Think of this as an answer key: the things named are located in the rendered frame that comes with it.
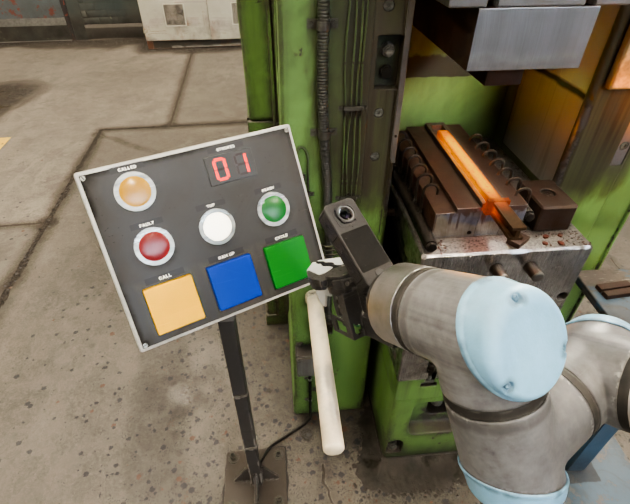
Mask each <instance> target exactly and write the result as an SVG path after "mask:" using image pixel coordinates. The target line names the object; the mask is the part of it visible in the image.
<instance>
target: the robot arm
mask: <svg viewBox="0 0 630 504"><path fill-rule="evenodd" d="M319 222H320V223H321V225H322V227H323V229H324V230H325V232H326V234H327V236H328V237H329V239H330V241H331V243H332V244H333V246H334V248H335V250H336V251H337V253H338V255H339V256H340V258H330V259H323V260H318V261H317V262H313V263H312V264H311V265H310V266H309V268H308V269H307V276H308V279H309V283H310V286H311V287H312V288H313V289H315V290H316V293H317V296H318V298H319V301H320V303H321V304H322V305H323V306H325V307H326V306H327V297H328V296H333V303H334V307H335V311H336V314H337V316H336V315H333V314H331V315H330V316H331V319H332V323H333V327H334V330H335V331H337V332H339V333H341V334H343V335H344V336H346V337H348V338H350V339H352V340H354V341H355V340H357V339H359V338H361V337H363V336H368V337H371V338H373V339H375V340H377V341H379V342H381V343H383V344H385V345H387V346H390V347H392V348H394V349H395V348H397V347H400V348H402V349H404V350H406V351H408V352H410V353H412V354H414V355H416V356H419V357H421V358H423V359H425V360H427V361H429V362H431V363H433V364H434V366H435V368H436V372H437V376H438V380H439V384H440V388H441V391H442V394H443V399H444V403H445V406H446V410H447V414H448V417H449V421H450V425H451V429H452V432H453V436H454V440H455V444H456V447H457V451H458V464H459V466H460V468H461V470H462V471H463V473H464V476H465V479H466V482H467V485H468V487H469V489H470V490H471V492H472V493H473V494H474V496H475V497H476V498H477V499H478V500H479V501H480V502H482V503H483V504H563V503H564V501H565V499H566V497H567V493H568V488H569V483H570V482H569V477H568V474H567V472H566V471H565V465H566V463H567V462H568V461H569V460H570V458H571V457H572V456H573V455H574V454H575V453H576V452H577V451H578V450H579V449H580V448H581V447H582V446H583V445H584V444H585V443H586V442H587V441H588V440H589V439H590V438H591V437H592V436H593V435H594V434H595V433H596V432H597V431H598V430H599V429H600V427H601V426H602V425H603V424H607V425H610V426H612V427H615V428H617V429H619V430H622V431H624V432H627V433H630V324H629V323H627V322H625V321H623V320H621V319H618V318H616V317H613V316H609V315H603V314H587V315H582V316H579V317H577V318H574V319H573V320H571V321H569V322H567V323H565V322H564V319H563V316H562V314H561V312H560V310H559V308H558V307H557V305H556V304H555V302H554V301H553V300H552V299H551V298H550V297H549V296H548V295H547V294H546V293H544V292H543V291H541V290H540V289H538V288H536V287H533V286H530V285H527V284H522V283H518V282H516V281H514V280H512V279H509V278H506V277H501V276H488V277H487V276H481V275H475V274H470V273H464V272H458V271H452V270H447V269H441V268H436V267H430V266H425V265H419V264H413V263H405V262H404V263H397V264H395V265H393V264H392V262H391V260H390V259H389V257H388V255H387V254H386V252H385V250H384V249H383V247H382V246H381V244H380V242H379V241H378V239H377V237H376V236H375V234H374V232H373V231H372V229H371V228H370V226H369V224H368V223H367V221H366V219H365V218H364V216H363V214H362V213H361V211H360V210H359V208H358V206H357V205H356V203H355V201H354V200H353V199H351V198H346V199H343V200H340V201H338V202H335V203H332V204H329V205H326V206H325V207H324V209H323V211H322V213H321V214H320V216H319ZM338 316H339V317H338ZM340 317H341V318H340ZM337 320H338V321H341V322H342V324H343V326H345V327H346V329H347V332H345V331H343V330H341V329H340V328H339V324H338V321H337ZM354 326H356V327H359V326H361V329H359V332H360V333H358V334H356V333H355V329H354Z"/></svg>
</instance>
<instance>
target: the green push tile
mask: <svg viewBox="0 0 630 504"><path fill-rule="evenodd" d="M263 251H264V255H265V258H266V262H267V265H268V268H269V272H270V275H271V279H272V282H273V285H274V288H275V289H279V288H282V287H284V286H287V285H289V284H292V283H294V282H297V281H300V280H302V279H305V278H307V277H308V276H307V269H308V268H309V266H310V265H311V263H310V259H309V255H308V252H307V248H306V244H305V241H304V237H303V235H298V236H295V237H293V238H290V239H287V240H284V241H281V242H278V243H275V244H272V245H270V246H267V247H264V248H263Z"/></svg>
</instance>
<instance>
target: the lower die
mask: <svg viewBox="0 0 630 504"><path fill-rule="evenodd" d="M435 125H443V126H444V128H445V129H446V130H448V131H449V132H450V133H451V135H452V136H453V137H454V138H455V140H456V141H457V142H458V143H459V145H460V146H461V147H462V149H463V150H464V151H465V152H466V154H467V155H468V156H469V157H470V159H471V160H472V161H473V162H474V164H475V165H476V166H477V167H478V169H479V170H480V171H481V172H482V174H483V175H484V176H485V177H486V179H487V180H488V181H489V183H490V184H491V185H492V186H493V188H494V189H495V190H496V191H497V193H498V194H499V195H500V196H501V198H509V199H510V200H511V202H510V205H509V206H510V207H511V208H512V209H513V211H514V212H515V213H516V214H517V216H518V217H519V218H520V219H521V221H523V218H524V215H525V213H526V210H527V207H528V203H527V202H526V201H525V200H524V199H523V197H522V196H521V195H520V194H519V193H518V195H517V196H514V194H515V192H516V191H517V190H516V189H515V188H514V187H513V186H512V185H511V183H510V182H509V184H508V185H505V183H506V181H507V179H506V178H505V176H504V175H503V174H502V173H500V175H497V172H498V171H499V170H498V168H497V167H496V166H495V165H494V164H492V166H489V163H490V162H491V160H490V159H489V158H488V157H487V156H486V155H485V156H484V157H482V154H483V153H484V152H483V151H482V150H481V149H480V147H479V146H478V148H477V149H475V146H476V145H477V144H476V143H475V142H474V141H473V139H471V141H468V140H469V138H470V136H469V135H468V134H467V132H466V131H465V130H464V129H463V128H462V127H461V125H460V124H455V125H445V123H444V122H438V123H425V127H424V126H421V127H406V130H404V132H406V133H407V135H408V139H410V140H411V141H412V146H413V147H415V148H416V150H417V155H420V156H421V158H422V163H423V164H425V165H426V166H427V173H430V174H431V175H432V176H433V183H436V184H437V185H438V186H439V194H438V195H436V187H435V186H429V187H428V188H427V189H426V190H425V194H424V200H423V205H422V210H423V211H422V213H423V216H424V218H425V220H426V222H427V224H428V226H429V228H430V230H431V232H432V234H433V236H434V238H447V237H464V236H480V235H497V234H503V232H502V231H501V229H500V228H499V227H498V225H497V224H496V222H495V221H494V220H493V218H492V217H491V215H485V214H484V213H483V211H484V208H485V204H486V201H485V199H484V198H483V197H482V195H481V194H480V193H479V191H478V190H477V189H476V187H475V186H474V184H473V183H472V182H471V180H470V179H469V178H468V176H467V175H466V173H465V172H464V171H463V169H462V168H461V167H460V165H459V164H458V163H457V161H456V160H455V158H454V157H453V156H452V154H451V153H450V152H449V150H448V149H447V148H446V146H445V145H444V143H443V142H442V141H441V139H440V138H439V137H438V135H437V134H436V132H435V131H434V130H433V128H432V127H431V126H435ZM407 146H410V143H409V142H408V141H403V142H402V143H401V144H400V149H399V156H398V166H399V168H400V162H401V155H402V151H403V149H404V148H406V147H407ZM413 154H414V150H413V149H407V150H406V151H405V153H404V159H403V166H402V171H403V173H402V174H403V176H404V174H405V168H406V161H407V159H408V157H409V156H411V155H413ZM418 163H419V158H418V157H413V158H411V159H410V161H409V165H408V172H407V184H408V186H409V182H410V176H411V170H412V168H413V166H414V165H416V164H418ZM424 171H425V168H424V167H423V166H418V167H416V168H415V170H414V174H413V180H412V187H411V188H412V194H413V196H414V192H415V186H416V181H417V178H418V176H419V175H421V174H422V173H424ZM429 183H430V177H429V176H423V177H421V178H420V180H419V186H418V192H417V197H416V198H417V204H418V206H419V205H420V200H421V194H422V189H423V188H424V186H425V185H427V184H429ZM468 231H471V234H469V235H468V234H467V232H468Z"/></svg>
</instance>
